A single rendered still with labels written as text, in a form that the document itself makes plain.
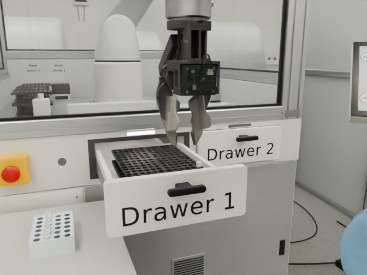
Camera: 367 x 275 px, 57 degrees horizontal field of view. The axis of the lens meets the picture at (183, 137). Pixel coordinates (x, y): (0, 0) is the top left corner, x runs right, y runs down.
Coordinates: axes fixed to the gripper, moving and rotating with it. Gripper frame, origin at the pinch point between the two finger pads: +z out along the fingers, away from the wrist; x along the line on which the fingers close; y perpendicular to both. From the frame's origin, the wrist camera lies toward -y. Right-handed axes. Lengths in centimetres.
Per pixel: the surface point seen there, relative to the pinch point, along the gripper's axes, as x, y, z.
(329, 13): 177, -162, -46
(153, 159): -0.4, -20.7, 10.4
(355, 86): 73, -31, -5
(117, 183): -12.2, -1.0, 7.8
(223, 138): 24.8, -33.1, 10.0
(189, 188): 0.3, 2.5, 9.1
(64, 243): -22.2, -7.9, 21.8
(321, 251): 121, -86, 101
